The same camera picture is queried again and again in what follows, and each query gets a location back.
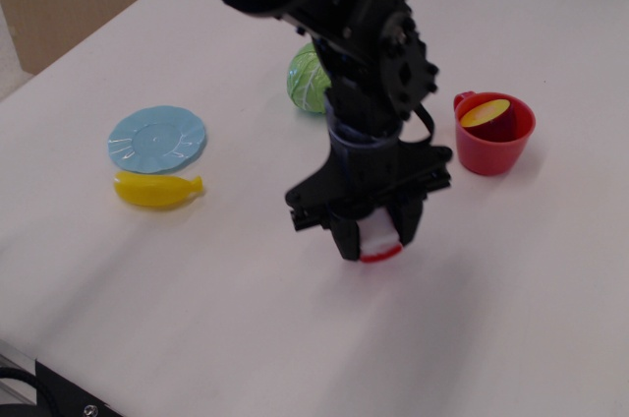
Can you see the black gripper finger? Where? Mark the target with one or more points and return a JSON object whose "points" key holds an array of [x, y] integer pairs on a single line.
{"points": [[346, 236], [406, 211]]}

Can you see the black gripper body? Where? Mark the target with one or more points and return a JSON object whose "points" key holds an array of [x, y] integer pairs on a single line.
{"points": [[355, 181]]}

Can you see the white and red toy sushi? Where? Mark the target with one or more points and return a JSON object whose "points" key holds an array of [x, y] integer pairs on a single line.
{"points": [[379, 240]]}

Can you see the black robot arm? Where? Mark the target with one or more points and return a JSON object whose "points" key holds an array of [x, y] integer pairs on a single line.
{"points": [[372, 53]]}

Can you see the light blue plastic plate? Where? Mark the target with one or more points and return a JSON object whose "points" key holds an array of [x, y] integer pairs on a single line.
{"points": [[156, 140]]}

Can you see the red plastic cup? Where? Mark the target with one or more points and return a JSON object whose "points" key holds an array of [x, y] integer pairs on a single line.
{"points": [[491, 158]]}

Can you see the green toy cabbage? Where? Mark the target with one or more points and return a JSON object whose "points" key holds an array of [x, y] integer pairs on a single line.
{"points": [[306, 81]]}

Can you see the yellow toy banana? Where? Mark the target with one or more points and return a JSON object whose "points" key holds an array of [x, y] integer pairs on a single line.
{"points": [[155, 191]]}

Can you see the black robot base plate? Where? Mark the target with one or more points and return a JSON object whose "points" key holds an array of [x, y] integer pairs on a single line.
{"points": [[32, 389]]}

